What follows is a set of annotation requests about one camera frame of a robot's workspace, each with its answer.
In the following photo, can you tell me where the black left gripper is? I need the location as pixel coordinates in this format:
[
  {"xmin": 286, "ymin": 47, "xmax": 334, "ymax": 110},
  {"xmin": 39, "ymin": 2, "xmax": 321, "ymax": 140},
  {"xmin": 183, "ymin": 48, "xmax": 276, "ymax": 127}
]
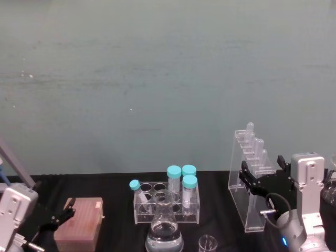
[{"xmin": 19, "ymin": 198, "xmax": 77, "ymax": 238}]

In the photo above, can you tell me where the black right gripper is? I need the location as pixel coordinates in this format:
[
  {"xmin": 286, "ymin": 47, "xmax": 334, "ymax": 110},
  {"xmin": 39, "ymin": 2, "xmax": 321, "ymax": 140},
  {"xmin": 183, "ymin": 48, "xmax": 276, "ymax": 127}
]
[{"xmin": 239, "ymin": 155, "xmax": 300, "ymax": 211}]

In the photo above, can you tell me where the clear plastic pipette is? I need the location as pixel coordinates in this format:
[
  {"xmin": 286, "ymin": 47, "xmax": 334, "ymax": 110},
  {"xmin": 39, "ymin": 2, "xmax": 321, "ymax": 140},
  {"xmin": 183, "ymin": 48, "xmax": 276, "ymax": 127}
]
[
  {"xmin": 246, "ymin": 122, "xmax": 256, "ymax": 144},
  {"xmin": 248, "ymin": 132, "xmax": 257, "ymax": 153},
  {"xmin": 259, "ymin": 149, "xmax": 269, "ymax": 171},
  {"xmin": 253, "ymin": 138, "xmax": 265, "ymax": 169}
]

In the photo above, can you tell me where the pink pipette tip box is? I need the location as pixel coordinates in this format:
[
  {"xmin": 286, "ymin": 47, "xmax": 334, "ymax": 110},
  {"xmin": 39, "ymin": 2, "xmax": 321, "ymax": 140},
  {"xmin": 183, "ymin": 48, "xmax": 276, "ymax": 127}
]
[{"xmin": 54, "ymin": 197, "xmax": 106, "ymax": 251}]

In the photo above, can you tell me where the clear acrylic pipette stand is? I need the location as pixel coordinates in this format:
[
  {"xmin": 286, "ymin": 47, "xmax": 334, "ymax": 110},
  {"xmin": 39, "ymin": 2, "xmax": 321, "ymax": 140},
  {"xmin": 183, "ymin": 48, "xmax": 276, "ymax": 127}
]
[{"xmin": 227, "ymin": 129, "xmax": 277, "ymax": 233}]

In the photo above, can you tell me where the black table cloth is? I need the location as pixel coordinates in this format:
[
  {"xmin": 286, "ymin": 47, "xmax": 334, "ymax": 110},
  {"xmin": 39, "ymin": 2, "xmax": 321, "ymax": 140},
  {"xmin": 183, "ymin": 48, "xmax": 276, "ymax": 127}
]
[{"xmin": 0, "ymin": 170, "xmax": 336, "ymax": 252}]

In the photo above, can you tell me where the glass flask with dark contents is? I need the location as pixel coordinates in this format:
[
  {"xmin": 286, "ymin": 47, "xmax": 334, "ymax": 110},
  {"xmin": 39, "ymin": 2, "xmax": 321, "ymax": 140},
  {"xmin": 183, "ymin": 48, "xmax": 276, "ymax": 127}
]
[{"xmin": 320, "ymin": 154, "xmax": 336, "ymax": 208}]

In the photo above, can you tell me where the grey slanted rod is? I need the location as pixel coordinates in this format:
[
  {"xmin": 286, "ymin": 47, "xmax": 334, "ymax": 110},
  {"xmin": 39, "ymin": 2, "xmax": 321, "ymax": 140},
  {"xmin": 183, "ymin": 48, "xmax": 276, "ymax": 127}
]
[{"xmin": 0, "ymin": 136, "xmax": 36, "ymax": 188}]

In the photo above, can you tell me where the small tilted teal-capped tube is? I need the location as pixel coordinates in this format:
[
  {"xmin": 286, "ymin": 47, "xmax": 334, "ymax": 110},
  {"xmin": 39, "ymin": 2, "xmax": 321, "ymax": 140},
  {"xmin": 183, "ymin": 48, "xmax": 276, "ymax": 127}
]
[{"xmin": 129, "ymin": 180, "xmax": 152, "ymax": 214}]

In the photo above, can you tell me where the clear acrylic tube rack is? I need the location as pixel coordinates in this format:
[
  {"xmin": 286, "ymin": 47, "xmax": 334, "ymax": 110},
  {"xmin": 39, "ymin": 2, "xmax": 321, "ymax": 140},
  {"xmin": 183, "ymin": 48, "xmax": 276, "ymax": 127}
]
[{"xmin": 133, "ymin": 181, "xmax": 201, "ymax": 225}]

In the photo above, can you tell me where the teal-capped tube with white label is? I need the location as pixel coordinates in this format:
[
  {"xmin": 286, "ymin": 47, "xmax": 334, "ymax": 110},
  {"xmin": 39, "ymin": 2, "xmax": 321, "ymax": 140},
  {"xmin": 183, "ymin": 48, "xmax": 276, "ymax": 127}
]
[{"xmin": 182, "ymin": 174, "xmax": 198, "ymax": 218}]

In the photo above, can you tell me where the small glass beaker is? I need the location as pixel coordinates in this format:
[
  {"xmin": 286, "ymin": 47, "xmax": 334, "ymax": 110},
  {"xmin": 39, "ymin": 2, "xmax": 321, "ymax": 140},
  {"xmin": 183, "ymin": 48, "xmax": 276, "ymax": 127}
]
[{"xmin": 198, "ymin": 234, "xmax": 219, "ymax": 252}]

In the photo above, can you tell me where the tall teal-capped tube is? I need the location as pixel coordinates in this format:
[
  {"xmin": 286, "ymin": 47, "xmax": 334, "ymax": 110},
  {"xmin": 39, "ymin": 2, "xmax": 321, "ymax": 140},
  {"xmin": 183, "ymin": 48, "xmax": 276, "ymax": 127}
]
[{"xmin": 166, "ymin": 165, "xmax": 183, "ymax": 204}]

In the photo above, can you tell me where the glass conical flask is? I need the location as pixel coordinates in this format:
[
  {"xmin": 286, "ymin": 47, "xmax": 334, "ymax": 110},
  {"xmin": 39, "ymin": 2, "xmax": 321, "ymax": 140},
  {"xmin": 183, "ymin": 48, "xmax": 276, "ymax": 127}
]
[{"xmin": 145, "ymin": 189, "xmax": 185, "ymax": 252}]

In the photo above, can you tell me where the thin dark gripper cable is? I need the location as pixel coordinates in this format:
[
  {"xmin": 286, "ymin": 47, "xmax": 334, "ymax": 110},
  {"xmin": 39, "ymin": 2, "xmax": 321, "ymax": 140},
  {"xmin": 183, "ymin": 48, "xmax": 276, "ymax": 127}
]
[{"xmin": 259, "ymin": 193, "xmax": 292, "ymax": 229}]

